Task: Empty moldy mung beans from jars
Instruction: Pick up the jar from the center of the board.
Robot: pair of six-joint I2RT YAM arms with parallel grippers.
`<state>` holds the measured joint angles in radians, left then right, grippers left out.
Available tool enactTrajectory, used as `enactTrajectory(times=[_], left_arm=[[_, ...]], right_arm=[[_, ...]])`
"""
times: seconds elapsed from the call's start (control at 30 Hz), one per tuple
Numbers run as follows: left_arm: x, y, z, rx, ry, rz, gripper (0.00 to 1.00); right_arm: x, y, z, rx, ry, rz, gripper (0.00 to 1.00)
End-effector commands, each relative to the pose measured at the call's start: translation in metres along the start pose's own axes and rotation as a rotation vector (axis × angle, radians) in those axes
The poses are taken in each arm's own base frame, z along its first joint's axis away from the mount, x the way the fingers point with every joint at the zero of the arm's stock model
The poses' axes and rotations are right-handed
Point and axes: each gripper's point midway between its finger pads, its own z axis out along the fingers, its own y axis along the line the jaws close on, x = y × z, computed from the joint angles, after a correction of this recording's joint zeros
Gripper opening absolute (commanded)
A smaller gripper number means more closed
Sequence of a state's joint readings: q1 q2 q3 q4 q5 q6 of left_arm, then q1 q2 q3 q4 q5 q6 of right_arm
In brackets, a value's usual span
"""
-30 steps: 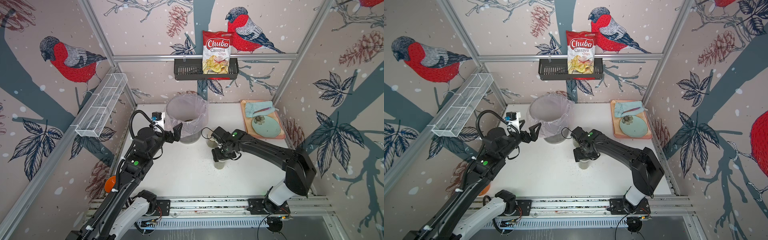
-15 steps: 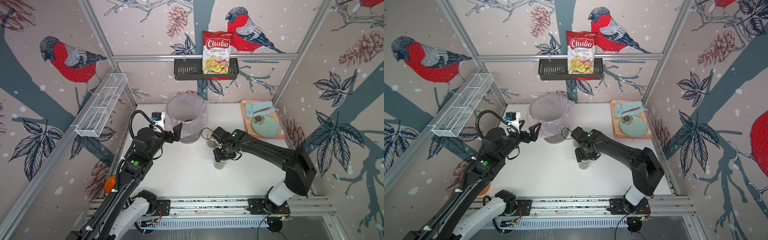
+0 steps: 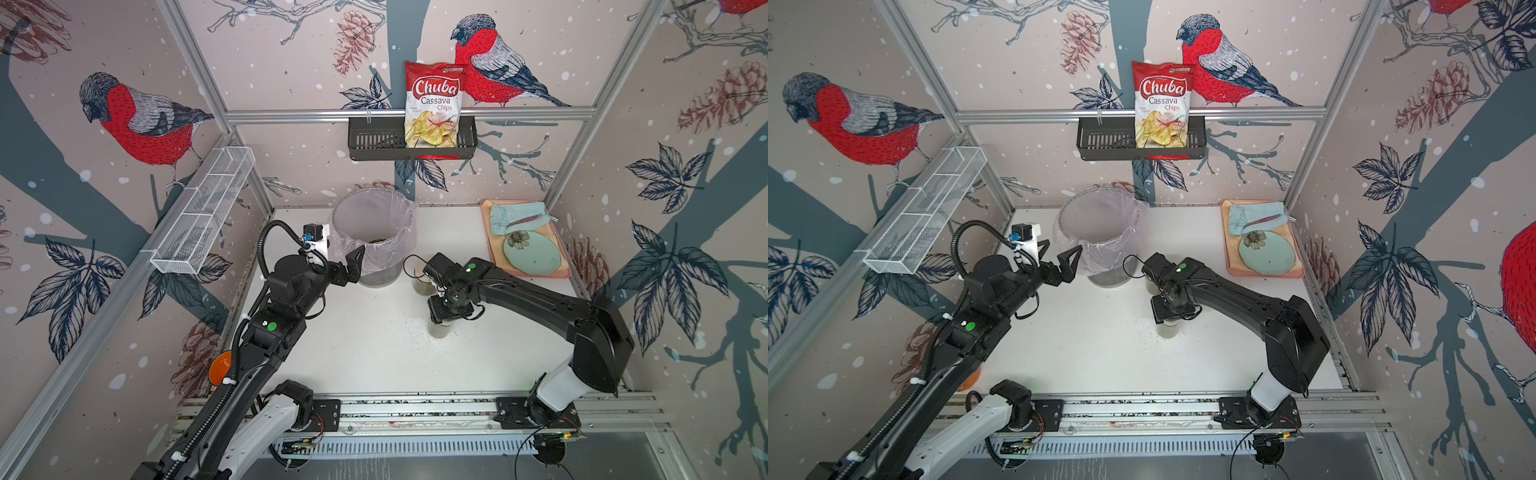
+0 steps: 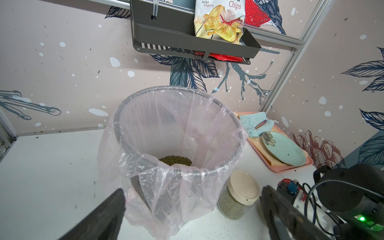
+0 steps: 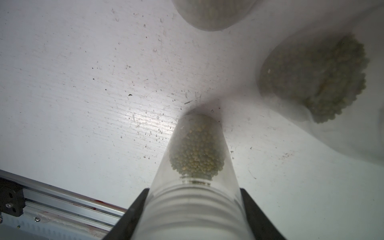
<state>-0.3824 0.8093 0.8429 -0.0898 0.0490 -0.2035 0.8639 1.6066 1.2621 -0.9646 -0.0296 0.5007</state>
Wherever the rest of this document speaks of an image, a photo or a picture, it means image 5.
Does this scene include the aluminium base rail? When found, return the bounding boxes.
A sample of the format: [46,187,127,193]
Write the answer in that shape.
[1,171,126,240]

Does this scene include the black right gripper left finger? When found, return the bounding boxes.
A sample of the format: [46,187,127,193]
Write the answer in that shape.
[103,188,150,240]

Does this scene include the clear plastic mung bean jar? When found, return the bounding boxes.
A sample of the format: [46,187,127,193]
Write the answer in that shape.
[133,118,254,240]

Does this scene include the jar with beige lid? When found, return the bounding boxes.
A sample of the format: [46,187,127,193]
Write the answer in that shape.
[257,29,384,166]

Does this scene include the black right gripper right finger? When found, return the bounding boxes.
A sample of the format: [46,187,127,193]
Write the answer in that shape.
[240,188,286,240]

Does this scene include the jar with red lid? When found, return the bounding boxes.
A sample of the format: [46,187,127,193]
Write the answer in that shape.
[173,0,256,32]

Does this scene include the green mung beans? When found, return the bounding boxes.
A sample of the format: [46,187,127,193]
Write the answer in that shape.
[169,114,227,181]

